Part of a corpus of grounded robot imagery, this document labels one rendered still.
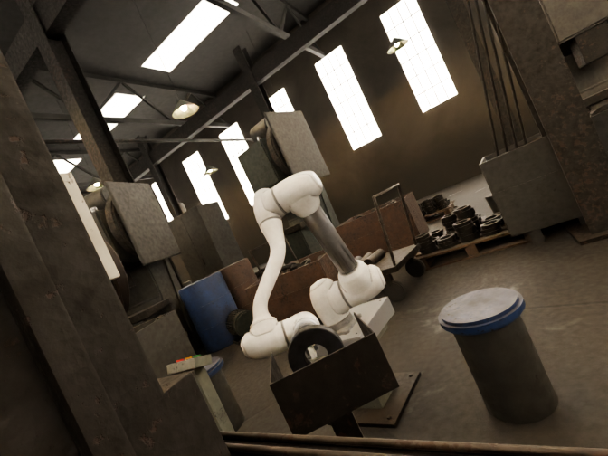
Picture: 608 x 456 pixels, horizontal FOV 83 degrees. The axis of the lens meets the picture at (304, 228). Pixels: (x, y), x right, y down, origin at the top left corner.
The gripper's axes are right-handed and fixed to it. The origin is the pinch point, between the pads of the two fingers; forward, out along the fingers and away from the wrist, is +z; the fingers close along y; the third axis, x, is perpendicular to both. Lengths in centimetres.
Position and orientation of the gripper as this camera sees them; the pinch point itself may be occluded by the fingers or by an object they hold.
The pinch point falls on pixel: (311, 349)
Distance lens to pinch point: 100.3
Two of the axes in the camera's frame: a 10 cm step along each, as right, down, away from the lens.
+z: 0.4, -1.0, -9.9
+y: -9.0, 4.2, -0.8
